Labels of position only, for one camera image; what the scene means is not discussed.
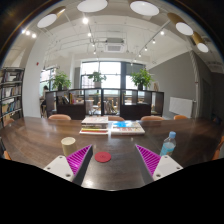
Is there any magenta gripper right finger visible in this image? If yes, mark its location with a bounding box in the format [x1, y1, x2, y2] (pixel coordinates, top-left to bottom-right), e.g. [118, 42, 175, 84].
[134, 143, 184, 186]

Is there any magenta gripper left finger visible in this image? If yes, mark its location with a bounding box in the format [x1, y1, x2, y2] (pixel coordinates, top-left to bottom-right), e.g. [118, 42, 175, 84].
[44, 144, 94, 186]

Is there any clear water bottle blue cap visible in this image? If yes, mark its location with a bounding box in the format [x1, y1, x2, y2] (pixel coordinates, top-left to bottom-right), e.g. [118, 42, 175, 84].
[160, 131, 176, 156]

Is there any cream ceramic cup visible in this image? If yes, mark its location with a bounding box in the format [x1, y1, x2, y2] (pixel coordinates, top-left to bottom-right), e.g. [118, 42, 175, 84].
[61, 137, 77, 156]

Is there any red round coaster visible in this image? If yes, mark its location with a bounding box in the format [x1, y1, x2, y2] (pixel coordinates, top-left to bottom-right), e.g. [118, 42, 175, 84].
[95, 152, 111, 163]

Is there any stack of books left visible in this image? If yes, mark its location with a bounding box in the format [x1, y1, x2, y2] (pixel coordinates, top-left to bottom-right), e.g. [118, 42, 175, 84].
[80, 116, 108, 135]

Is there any orange chair centre right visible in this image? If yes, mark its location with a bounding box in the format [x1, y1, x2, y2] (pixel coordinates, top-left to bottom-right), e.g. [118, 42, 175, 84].
[140, 116, 164, 121]

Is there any orange chair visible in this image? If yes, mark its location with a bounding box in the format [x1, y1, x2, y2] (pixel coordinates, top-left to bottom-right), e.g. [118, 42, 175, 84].
[174, 115, 188, 120]
[108, 116, 125, 121]
[48, 114, 71, 120]
[140, 116, 164, 121]

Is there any orange chair far left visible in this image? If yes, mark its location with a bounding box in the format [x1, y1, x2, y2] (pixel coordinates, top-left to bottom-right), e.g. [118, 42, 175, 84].
[48, 114, 71, 120]

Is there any orange chair far right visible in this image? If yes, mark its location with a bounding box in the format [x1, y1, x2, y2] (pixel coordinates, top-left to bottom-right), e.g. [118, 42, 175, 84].
[174, 115, 188, 120]

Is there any dark low shelf divider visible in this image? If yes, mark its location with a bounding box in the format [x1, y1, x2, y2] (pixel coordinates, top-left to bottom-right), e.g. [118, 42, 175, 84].
[46, 88, 164, 120]

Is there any white radiator panel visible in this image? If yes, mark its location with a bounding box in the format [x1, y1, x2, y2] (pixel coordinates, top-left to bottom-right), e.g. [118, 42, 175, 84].
[169, 97, 193, 118]

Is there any orange chair left edge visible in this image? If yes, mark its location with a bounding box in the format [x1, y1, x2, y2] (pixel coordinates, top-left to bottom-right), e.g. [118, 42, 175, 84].
[4, 151, 12, 160]

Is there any right potted plant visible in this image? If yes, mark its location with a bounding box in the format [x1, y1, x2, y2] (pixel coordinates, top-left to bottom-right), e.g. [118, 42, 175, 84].
[131, 69, 153, 90]

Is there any potted plant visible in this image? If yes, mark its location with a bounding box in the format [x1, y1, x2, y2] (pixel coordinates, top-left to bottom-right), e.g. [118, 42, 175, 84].
[131, 69, 153, 90]
[51, 71, 71, 91]
[88, 72, 107, 88]

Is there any left potted plant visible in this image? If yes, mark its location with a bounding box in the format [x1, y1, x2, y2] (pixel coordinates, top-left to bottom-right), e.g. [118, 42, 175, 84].
[51, 71, 71, 91]

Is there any middle potted plant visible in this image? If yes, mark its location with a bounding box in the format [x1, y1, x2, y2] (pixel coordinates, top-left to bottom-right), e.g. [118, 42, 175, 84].
[88, 72, 107, 88]

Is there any tall bookshelf with books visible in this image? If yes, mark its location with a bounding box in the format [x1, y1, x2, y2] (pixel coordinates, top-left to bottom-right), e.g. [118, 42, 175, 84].
[0, 67, 25, 128]

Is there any ceiling air conditioner unit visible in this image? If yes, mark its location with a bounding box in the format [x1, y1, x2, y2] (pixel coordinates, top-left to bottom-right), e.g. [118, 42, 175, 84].
[104, 38, 124, 53]

